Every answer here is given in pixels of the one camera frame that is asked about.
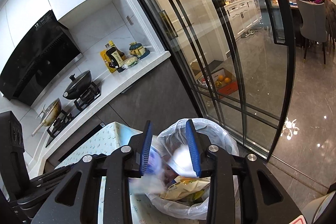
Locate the white sideboard cabinet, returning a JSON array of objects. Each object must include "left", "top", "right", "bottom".
[{"left": 224, "top": 0, "right": 261, "bottom": 39}]

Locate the blue white milk carton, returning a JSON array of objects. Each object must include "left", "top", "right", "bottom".
[{"left": 129, "top": 136, "right": 197, "bottom": 194}]

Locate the black gas stove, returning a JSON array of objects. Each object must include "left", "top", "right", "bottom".
[{"left": 46, "top": 82, "right": 101, "bottom": 147}]

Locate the yellow blue condiment jar set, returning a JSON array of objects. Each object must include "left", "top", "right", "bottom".
[{"left": 129, "top": 42, "right": 150, "bottom": 59}]

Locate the trash bin with clear liner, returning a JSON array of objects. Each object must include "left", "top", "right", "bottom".
[{"left": 146, "top": 118, "right": 239, "bottom": 220}]

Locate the beige wok with lid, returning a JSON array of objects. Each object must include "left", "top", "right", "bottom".
[{"left": 31, "top": 98, "right": 62, "bottom": 136}]

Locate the dark soy sauce bottle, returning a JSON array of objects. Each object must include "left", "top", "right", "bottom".
[{"left": 106, "top": 46, "right": 125, "bottom": 73}]

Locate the floral white tablecloth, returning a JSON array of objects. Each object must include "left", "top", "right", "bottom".
[{"left": 56, "top": 122, "right": 208, "bottom": 223}]

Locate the cardboard box of oranges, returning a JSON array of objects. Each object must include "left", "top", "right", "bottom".
[{"left": 191, "top": 61, "right": 240, "bottom": 100}]

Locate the black wok with lid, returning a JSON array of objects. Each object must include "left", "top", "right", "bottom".
[{"left": 63, "top": 71, "right": 92, "bottom": 100}]

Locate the wrapped garlic packet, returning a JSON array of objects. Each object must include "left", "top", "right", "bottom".
[{"left": 122, "top": 56, "right": 138, "bottom": 69}]

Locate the black range hood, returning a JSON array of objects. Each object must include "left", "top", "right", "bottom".
[{"left": 1, "top": 10, "right": 81, "bottom": 106}]

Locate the grey dining chair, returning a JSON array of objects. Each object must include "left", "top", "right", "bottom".
[{"left": 296, "top": 0, "right": 328, "bottom": 67}]

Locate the yellow green tissue package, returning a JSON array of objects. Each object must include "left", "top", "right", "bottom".
[{"left": 159, "top": 176, "right": 211, "bottom": 202}]

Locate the yellow seasoning box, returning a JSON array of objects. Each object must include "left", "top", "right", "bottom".
[{"left": 100, "top": 42, "right": 117, "bottom": 73}]

